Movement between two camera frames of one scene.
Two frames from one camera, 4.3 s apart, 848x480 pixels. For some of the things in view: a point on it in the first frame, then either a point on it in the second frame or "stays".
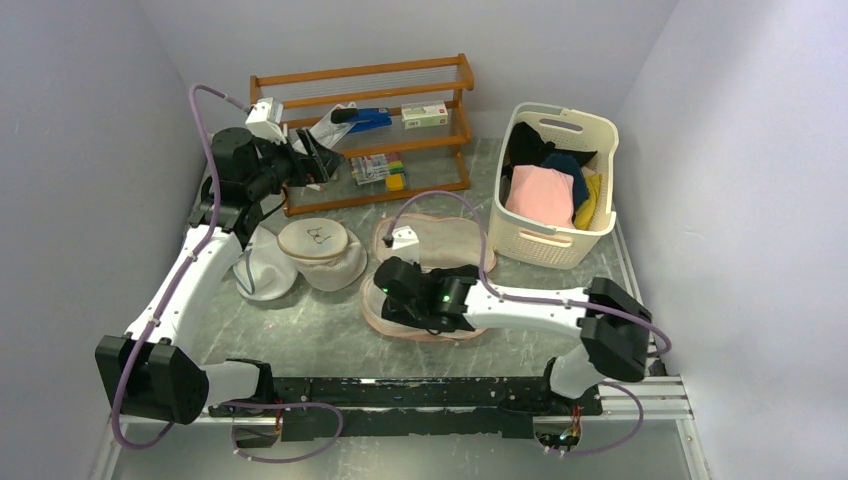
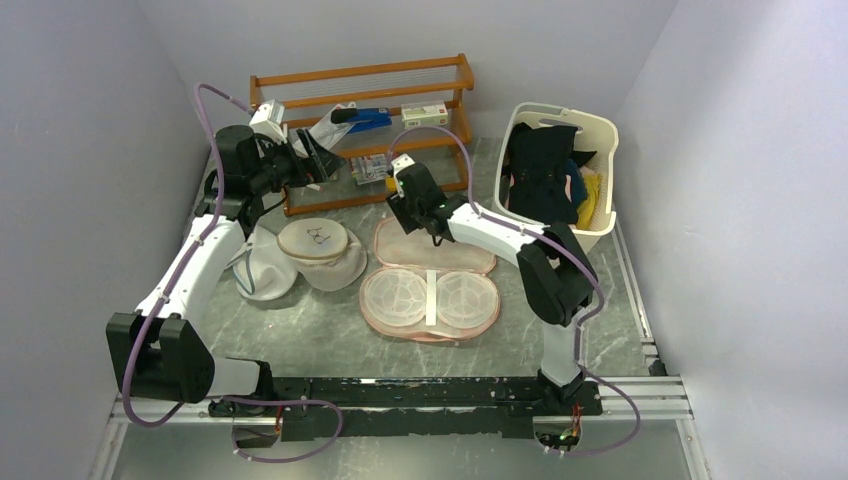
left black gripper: [327, 162] stays
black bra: [429, 316] to [536, 164]
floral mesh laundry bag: [443, 243] stays
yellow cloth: [585, 213] stays
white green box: [424, 114] stays
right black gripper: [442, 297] to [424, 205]
